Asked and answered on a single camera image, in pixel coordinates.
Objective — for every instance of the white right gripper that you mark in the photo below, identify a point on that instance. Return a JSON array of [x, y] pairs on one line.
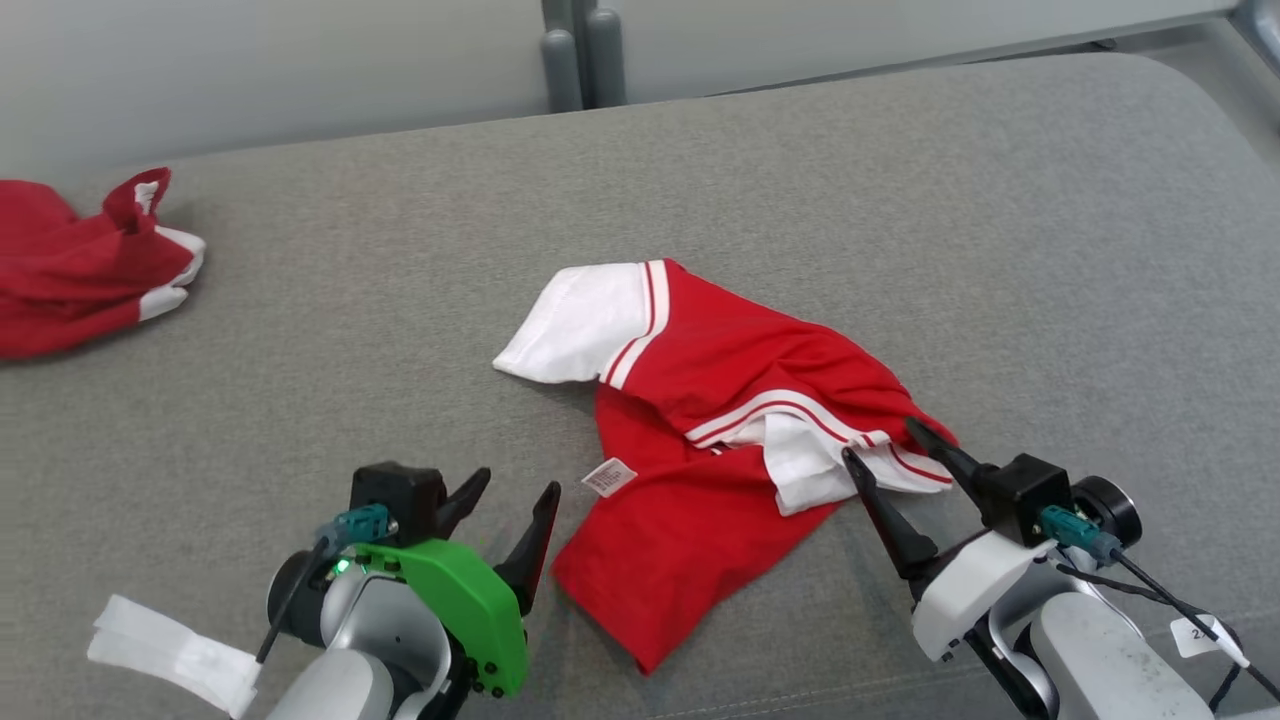
[[970, 590]]

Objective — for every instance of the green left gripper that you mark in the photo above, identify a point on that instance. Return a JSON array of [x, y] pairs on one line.
[[470, 610]]

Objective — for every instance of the bright red basketball jersey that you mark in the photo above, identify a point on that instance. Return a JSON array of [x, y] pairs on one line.
[[720, 350]]

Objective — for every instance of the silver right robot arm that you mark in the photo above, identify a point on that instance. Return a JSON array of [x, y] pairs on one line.
[[1100, 660]]

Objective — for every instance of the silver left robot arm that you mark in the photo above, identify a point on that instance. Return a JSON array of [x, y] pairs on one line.
[[370, 640]]

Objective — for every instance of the dark red crumpled garment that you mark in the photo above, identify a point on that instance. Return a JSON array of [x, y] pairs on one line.
[[70, 270]]

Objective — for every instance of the white tape strip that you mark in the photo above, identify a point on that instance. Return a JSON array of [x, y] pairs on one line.
[[170, 650]]

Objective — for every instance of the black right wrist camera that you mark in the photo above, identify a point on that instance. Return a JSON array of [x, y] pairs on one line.
[[1025, 490]]

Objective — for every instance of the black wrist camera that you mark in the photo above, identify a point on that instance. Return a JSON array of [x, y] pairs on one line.
[[1025, 490], [395, 495]]

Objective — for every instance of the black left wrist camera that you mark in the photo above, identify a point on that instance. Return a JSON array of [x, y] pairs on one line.
[[395, 495]]

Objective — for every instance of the teal left camera connector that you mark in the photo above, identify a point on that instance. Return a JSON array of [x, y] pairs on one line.
[[355, 525]]

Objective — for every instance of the teal camera connector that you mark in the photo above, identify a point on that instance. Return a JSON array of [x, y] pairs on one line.
[[1075, 530], [355, 525]]

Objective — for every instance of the teal right camera connector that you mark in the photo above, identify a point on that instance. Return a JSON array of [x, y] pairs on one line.
[[1075, 530]]

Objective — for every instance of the grey rounded post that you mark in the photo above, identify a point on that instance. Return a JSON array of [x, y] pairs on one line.
[[605, 60], [561, 75]]

